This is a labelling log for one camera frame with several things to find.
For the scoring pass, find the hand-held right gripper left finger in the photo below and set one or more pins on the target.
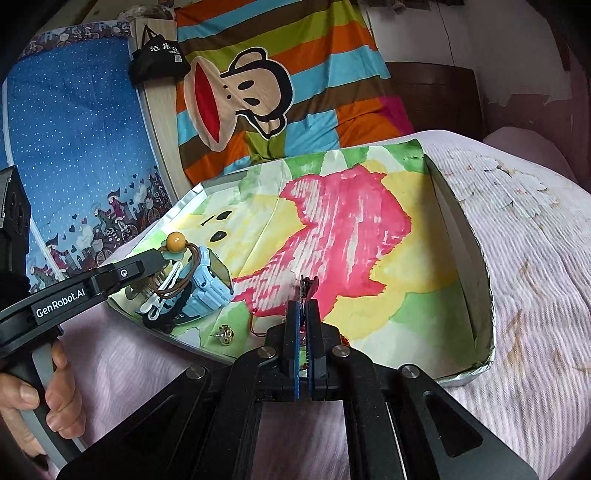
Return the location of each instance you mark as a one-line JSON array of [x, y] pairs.
[[292, 346]]

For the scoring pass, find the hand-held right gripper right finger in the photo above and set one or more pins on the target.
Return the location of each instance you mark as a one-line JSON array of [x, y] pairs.
[[314, 346]]

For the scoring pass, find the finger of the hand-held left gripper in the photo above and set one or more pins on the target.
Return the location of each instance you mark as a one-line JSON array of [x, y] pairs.
[[124, 272]]

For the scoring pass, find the grey claw hair clip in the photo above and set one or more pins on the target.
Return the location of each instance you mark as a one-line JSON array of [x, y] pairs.
[[150, 286]]

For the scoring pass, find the black white checkered hair clip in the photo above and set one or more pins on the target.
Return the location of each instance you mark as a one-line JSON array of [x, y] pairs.
[[308, 288]]

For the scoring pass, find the small gold charm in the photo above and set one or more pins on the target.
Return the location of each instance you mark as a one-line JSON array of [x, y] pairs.
[[224, 335]]

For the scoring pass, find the light blue smart watch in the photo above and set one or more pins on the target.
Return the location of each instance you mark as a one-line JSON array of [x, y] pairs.
[[207, 286]]

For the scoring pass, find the silver cardboard box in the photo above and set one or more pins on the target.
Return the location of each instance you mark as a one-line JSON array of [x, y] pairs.
[[480, 295]]

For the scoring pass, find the person's left hand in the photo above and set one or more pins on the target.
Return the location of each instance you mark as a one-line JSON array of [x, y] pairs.
[[64, 397]]

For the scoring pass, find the blue dotted printed fabric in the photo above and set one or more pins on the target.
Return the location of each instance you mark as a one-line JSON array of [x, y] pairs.
[[78, 138]]

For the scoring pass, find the light wooden board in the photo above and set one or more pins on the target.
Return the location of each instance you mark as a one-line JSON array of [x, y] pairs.
[[161, 120]]

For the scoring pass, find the black tote bag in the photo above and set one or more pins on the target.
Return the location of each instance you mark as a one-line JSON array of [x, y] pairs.
[[159, 60]]

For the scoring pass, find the pink ribbed bedspread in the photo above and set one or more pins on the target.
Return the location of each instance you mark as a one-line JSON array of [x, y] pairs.
[[535, 258]]

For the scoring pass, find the dark wooden headboard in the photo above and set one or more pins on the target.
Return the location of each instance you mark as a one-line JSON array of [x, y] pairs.
[[434, 97]]

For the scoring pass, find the striped monkey print blanket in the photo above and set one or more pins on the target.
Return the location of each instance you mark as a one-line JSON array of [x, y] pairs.
[[286, 41]]

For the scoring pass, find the pink pillow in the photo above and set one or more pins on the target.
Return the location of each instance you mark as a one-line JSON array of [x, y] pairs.
[[526, 147]]

